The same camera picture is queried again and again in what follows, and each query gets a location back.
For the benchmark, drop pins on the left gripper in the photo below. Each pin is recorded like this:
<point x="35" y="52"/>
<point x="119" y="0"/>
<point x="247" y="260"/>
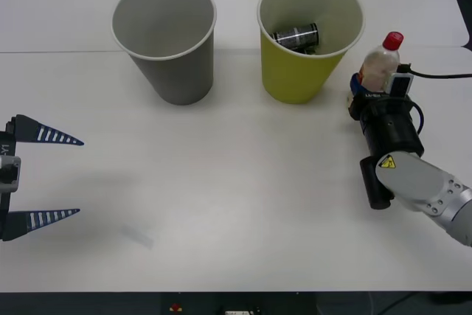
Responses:
<point x="10" y="145"/>

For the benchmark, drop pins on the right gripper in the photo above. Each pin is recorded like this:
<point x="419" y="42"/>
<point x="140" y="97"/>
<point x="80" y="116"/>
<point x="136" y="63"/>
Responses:
<point x="372" y="103"/>

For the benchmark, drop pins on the red button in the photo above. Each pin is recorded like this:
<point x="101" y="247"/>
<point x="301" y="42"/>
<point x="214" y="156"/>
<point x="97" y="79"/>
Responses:
<point x="175" y="308"/>

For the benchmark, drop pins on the yellow-green plastic bin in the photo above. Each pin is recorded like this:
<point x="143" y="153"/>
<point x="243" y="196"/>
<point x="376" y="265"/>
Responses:
<point x="291" y="79"/>

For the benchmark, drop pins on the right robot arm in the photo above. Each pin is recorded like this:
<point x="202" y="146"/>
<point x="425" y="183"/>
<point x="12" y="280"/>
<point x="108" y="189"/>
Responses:
<point x="398" y="130"/>

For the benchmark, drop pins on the clear bottle with red cap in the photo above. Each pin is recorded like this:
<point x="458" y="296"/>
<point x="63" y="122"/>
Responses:
<point x="381" y="62"/>

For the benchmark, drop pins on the black drink can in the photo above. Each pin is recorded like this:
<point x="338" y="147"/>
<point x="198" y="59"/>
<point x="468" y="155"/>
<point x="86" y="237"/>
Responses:
<point x="296" y="35"/>

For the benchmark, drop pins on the grey plastic bin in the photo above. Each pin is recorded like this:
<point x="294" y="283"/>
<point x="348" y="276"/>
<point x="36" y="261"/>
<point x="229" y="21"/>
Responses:
<point x="177" y="79"/>

